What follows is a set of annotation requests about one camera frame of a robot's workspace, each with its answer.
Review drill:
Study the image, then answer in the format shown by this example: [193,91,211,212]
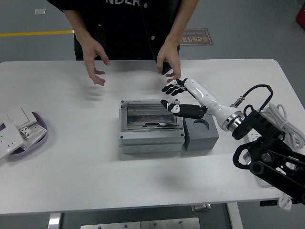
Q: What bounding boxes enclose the person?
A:
[46,0,200,62]

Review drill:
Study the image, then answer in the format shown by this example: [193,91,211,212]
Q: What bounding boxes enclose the dark grey cube holder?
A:
[182,114,220,152]

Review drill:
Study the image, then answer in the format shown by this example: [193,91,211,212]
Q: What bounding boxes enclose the yellow floor tape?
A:
[0,30,74,38]

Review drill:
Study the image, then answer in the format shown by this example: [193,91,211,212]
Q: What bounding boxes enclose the white table leg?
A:
[226,202,244,229]
[47,213,62,229]

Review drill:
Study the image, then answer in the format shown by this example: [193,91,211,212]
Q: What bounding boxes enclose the white power strip cable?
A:
[261,102,305,151]

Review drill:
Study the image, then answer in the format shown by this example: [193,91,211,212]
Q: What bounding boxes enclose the person's left hand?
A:
[156,40,183,80]

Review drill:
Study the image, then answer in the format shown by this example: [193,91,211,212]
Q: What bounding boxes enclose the person's right hand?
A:
[81,39,111,86]

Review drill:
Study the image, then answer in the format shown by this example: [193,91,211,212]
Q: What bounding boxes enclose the white wall switch plate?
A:
[0,106,39,128]

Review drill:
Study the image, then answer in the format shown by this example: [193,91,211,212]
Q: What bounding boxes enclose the brown floor sign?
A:
[180,28,214,46]

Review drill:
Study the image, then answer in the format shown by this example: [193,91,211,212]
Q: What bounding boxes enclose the metal table bracket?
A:
[192,204,212,212]

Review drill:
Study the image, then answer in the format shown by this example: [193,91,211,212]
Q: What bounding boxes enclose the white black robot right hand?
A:
[160,77,239,132]

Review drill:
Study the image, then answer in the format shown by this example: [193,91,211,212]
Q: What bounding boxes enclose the grey electrical box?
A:
[118,99,185,155]

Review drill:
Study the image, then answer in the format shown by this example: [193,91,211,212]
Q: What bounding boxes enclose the purple tray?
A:
[8,111,50,159]

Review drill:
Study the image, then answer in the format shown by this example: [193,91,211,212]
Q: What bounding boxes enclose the grey metal base plate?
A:
[80,217,201,229]

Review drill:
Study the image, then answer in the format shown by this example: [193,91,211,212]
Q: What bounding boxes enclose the red bin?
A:
[295,3,305,24]

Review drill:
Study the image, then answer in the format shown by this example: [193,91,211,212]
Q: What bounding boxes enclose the white circuit breaker module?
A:
[18,124,47,150]

